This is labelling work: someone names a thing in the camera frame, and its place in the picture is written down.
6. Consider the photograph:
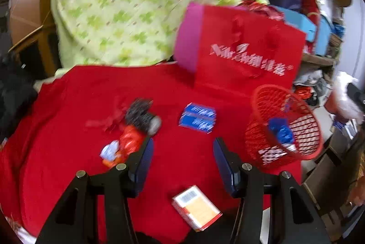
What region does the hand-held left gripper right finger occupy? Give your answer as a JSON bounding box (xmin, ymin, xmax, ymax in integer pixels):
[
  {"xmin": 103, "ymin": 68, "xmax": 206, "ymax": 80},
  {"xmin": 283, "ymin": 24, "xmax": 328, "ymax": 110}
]
[{"xmin": 213, "ymin": 137, "xmax": 331, "ymax": 244}]

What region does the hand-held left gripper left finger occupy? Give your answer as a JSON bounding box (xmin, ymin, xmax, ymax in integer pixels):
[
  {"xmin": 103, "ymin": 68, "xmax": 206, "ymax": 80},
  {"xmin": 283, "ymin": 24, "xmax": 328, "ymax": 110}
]
[{"xmin": 36, "ymin": 137, "xmax": 154, "ymax": 244}]

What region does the orange red foil wrapper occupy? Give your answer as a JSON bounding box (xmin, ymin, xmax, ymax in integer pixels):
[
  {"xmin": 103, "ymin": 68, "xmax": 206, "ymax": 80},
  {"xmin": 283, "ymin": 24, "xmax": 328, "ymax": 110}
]
[{"xmin": 104, "ymin": 125, "xmax": 146, "ymax": 168}]

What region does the blue toothpaste box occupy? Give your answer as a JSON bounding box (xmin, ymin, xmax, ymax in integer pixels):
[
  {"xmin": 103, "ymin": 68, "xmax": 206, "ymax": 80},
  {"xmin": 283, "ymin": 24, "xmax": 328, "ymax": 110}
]
[{"xmin": 179, "ymin": 103, "xmax": 216, "ymax": 134}]

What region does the red mesh basket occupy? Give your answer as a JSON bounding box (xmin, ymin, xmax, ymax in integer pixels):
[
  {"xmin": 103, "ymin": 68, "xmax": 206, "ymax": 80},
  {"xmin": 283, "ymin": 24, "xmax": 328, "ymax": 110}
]
[{"xmin": 245, "ymin": 85, "xmax": 324, "ymax": 170}]

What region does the white blue crumpled wrapper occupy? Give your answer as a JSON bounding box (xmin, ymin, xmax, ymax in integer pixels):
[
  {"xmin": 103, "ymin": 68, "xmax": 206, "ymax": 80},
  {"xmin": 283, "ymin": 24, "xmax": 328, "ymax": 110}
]
[{"xmin": 100, "ymin": 140, "xmax": 120, "ymax": 162}]

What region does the black grey pinecone object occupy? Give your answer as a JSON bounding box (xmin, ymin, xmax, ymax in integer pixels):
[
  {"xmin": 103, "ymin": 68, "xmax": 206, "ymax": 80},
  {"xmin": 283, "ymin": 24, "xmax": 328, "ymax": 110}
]
[{"xmin": 125, "ymin": 99, "xmax": 162, "ymax": 137}]

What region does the orange white cigarette box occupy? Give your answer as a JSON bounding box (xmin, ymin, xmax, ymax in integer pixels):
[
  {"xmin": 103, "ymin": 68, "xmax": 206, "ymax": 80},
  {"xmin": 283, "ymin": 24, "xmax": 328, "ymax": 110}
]
[{"xmin": 172, "ymin": 185, "xmax": 223, "ymax": 232}]

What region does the blue crumpled packet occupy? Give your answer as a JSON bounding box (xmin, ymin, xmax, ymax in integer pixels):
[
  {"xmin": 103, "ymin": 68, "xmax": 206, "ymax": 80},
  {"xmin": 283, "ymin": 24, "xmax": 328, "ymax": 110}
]
[{"xmin": 266, "ymin": 117, "xmax": 297, "ymax": 152}]

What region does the red fleece blanket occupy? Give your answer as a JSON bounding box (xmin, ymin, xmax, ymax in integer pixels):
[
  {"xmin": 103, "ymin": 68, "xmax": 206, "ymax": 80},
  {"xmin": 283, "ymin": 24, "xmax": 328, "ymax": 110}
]
[{"xmin": 0, "ymin": 63, "xmax": 303, "ymax": 244}]

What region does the red paper gift bag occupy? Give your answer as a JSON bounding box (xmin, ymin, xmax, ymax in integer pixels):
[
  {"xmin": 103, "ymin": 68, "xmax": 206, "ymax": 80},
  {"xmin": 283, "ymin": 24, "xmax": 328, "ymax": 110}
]
[{"xmin": 194, "ymin": 0, "xmax": 307, "ymax": 96}]

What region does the magenta pillow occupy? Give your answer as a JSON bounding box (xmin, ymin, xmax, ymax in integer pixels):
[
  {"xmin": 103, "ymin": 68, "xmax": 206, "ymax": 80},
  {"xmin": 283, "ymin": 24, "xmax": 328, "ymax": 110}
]
[{"xmin": 174, "ymin": 3, "xmax": 204, "ymax": 74}]

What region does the white plastic bag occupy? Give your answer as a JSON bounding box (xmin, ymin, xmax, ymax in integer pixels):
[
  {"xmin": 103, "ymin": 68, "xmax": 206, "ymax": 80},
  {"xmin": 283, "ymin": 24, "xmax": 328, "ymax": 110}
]
[{"xmin": 332, "ymin": 71, "xmax": 365, "ymax": 125}]

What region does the black cloth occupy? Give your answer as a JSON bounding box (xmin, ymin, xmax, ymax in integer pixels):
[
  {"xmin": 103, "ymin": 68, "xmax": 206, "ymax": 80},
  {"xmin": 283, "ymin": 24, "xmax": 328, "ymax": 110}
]
[{"xmin": 0, "ymin": 53, "xmax": 38, "ymax": 143}]

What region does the green floral quilt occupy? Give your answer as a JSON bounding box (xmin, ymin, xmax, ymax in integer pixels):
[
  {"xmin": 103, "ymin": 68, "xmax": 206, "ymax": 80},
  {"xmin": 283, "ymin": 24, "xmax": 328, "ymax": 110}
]
[{"xmin": 51, "ymin": 0, "xmax": 270, "ymax": 68}]

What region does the light blue box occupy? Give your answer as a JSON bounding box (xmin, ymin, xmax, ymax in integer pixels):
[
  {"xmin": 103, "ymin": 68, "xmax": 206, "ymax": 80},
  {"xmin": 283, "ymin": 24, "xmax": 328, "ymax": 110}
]
[
  {"xmin": 315, "ymin": 16, "xmax": 333, "ymax": 55},
  {"xmin": 281, "ymin": 8, "xmax": 318, "ymax": 42}
]

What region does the brown wooden furniture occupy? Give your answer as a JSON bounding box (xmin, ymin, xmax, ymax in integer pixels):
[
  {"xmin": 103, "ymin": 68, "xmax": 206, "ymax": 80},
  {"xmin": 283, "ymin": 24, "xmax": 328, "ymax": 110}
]
[{"xmin": 8, "ymin": 0, "xmax": 67, "ymax": 76}]

